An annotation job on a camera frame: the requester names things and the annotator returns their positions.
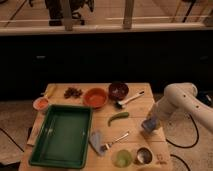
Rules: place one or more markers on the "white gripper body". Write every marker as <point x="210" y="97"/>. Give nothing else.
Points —
<point x="161" y="110"/>

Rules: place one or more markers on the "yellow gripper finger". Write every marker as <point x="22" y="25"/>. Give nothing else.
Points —
<point x="157" y="127"/>

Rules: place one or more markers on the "blue sponge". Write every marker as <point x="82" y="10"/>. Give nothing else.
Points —
<point x="149" y="125"/>

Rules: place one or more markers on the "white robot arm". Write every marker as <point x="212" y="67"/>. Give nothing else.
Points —
<point x="179" y="96"/>

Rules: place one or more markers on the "green plastic tray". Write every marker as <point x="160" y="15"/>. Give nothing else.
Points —
<point x="63" y="139"/>

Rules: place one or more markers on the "small metal cup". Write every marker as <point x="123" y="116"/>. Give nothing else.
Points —
<point x="144" y="156"/>

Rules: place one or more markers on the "green chili pepper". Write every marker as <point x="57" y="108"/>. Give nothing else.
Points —
<point x="117" y="116"/>

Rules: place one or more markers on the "dark red bowl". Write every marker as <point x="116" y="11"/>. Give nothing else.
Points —
<point x="118" y="90"/>

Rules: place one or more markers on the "green plastic cup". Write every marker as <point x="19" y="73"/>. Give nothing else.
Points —
<point x="122" y="158"/>

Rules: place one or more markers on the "metal fork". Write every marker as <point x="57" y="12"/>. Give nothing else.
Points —
<point x="108" y="145"/>

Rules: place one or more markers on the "grey blue cloth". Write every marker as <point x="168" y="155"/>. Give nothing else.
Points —
<point x="95" y="140"/>

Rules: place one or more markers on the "orange bowl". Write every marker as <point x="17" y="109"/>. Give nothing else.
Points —
<point x="95" y="98"/>

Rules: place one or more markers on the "bunch of dark grapes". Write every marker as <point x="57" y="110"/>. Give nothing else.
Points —
<point x="73" y="92"/>

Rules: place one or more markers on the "yellow banana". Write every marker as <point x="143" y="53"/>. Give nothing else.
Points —
<point x="49" y="91"/>

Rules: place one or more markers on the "white handled brush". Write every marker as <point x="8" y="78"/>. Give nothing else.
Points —
<point x="121" y="104"/>

